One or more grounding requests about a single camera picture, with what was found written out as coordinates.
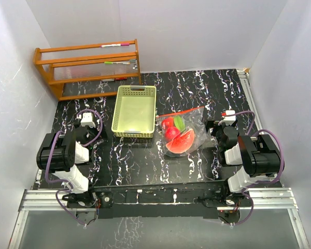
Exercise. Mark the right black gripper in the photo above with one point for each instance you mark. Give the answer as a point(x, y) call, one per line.
point(212, 124)

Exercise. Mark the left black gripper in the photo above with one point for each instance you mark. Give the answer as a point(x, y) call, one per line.
point(94, 129)

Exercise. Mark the clear zip top bag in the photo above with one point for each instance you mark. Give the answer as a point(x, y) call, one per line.
point(182, 132)

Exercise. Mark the red fake wax apple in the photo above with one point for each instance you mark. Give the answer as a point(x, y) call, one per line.
point(167, 123)

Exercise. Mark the pale green plastic basket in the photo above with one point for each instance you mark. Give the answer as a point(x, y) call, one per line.
point(135, 112)

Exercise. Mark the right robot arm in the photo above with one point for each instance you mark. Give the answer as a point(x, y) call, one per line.
point(258, 156)

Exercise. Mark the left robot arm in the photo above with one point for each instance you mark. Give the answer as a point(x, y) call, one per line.
point(60, 154)

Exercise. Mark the fake watermelon slice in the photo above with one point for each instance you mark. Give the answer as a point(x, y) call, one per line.
point(182, 143)

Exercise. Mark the green fake leaf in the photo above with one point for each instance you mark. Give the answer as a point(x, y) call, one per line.
point(179, 123)

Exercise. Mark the green white marker pen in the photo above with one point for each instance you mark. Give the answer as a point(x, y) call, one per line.
point(117, 62)

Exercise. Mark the wooden shelf rack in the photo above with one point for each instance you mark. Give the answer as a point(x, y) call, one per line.
point(61, 66)

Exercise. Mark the pink white marker pen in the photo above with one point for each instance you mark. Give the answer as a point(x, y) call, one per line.
point(115, 45)

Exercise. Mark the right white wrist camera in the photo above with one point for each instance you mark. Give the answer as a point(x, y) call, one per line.
point(228, 118)

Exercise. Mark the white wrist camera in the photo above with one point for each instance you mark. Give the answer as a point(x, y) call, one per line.
point(86, 119)
point(228, 118)

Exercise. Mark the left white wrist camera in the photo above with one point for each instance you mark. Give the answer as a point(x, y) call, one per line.
point(86, 119)

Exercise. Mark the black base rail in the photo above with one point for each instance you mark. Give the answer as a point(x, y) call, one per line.
point(197, 199)

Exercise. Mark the aluminium frame rail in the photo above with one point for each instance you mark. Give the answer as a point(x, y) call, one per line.
point(264, 199)

